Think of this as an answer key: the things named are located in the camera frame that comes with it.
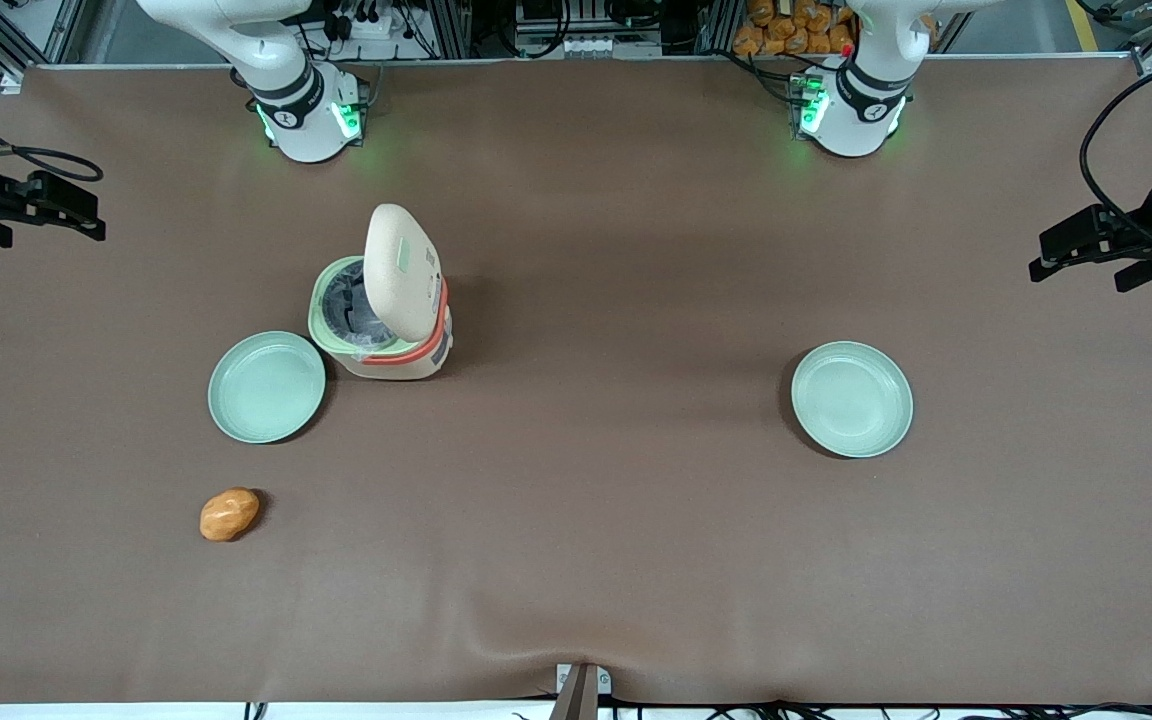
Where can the bag of orange breads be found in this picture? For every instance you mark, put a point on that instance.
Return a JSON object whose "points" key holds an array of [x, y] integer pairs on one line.
{"points": [[786, 30]]}

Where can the pale green round plate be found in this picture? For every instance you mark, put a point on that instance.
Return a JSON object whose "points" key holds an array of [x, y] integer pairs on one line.
{"points": [[266, 388], [851, 400]]}

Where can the orange-brown bread roll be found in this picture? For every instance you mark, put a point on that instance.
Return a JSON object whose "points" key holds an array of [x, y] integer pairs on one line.
{"points": [[228, 515]]}

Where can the white power strip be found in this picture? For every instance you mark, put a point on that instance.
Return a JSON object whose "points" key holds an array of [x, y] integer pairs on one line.
{"points": [[371, 25]]}

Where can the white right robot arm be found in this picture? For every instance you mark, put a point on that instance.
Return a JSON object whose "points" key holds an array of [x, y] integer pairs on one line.
{"points": [[301, 110]]}

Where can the cream rice cooker orange trim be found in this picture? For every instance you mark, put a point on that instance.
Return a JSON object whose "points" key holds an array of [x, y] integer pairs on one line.
{"points": [[401, 270]]}

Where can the metal table edge bracket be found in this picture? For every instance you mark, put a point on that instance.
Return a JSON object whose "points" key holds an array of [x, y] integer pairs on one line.
{"points": [[581, 695]]}

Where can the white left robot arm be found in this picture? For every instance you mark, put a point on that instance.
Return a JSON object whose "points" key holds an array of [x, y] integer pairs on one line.
{"points": [[861, 100]]}

